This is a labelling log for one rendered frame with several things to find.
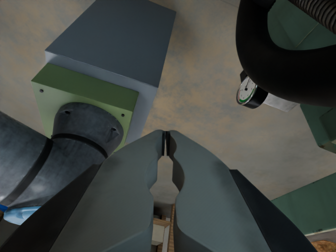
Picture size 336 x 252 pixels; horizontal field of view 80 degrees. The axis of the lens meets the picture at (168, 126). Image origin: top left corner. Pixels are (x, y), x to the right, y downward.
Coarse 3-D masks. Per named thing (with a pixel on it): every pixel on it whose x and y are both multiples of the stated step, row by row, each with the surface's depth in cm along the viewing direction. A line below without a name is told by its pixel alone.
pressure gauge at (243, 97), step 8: (240, 88) 41; (248, 88) 38; (256, 88) 36; (240, 96) 40; (248, 96) 37; (256, 96) 36; (264, 96) 36; (240, 104) 39; (248, 104) 38; (256, 104) 38
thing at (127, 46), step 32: (96, 0) 74; (128, 0) 83; (64, 32) 57; (96, 32) 62; (128, 32) 68; (160, 32) 74; (64, 64) 53; (96, 64) 53; (128, 64) 57; (160, 64) 62
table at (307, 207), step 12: (324, 120) 18; (324, 180) 26; (288, 192) 30; (300, 192) 28; (312, 192) 27; (324, 192) 25; (276, 204) 31; (288, 204) 29; (300, 204) 28; (312, 204) 26; (324, 204) 25; (288, 216) 29; (300, 216) 27; (312, 216) 26; (324, 216) 24; (300, 228) 27; (312, 228) 25; (324, 228) 24; (312, 240) 27
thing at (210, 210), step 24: (168, 144) 12; (192, 144) 11; (192, 168) 9; (216, 168) 9; (192, 192) 8; (216, 192) 8; (192, 216) 7; (216, 216) 7; (240, 216) 7; (192, 240) 6; (216, 240) 6; (240, 240) 6; (264, 240) 6
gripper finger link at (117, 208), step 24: (144, 144) 10; (120, 168) 9; (144, 168) 9; (96, 192) 7; (120, 192) 7; (144, 192) 8; (72, 216) 6; (96, 216) 7; (120, 216) 7; (144, 216) 7; (72, 240) 6; (96, 240) 6; (120, 240) 6; (144, 240) 6
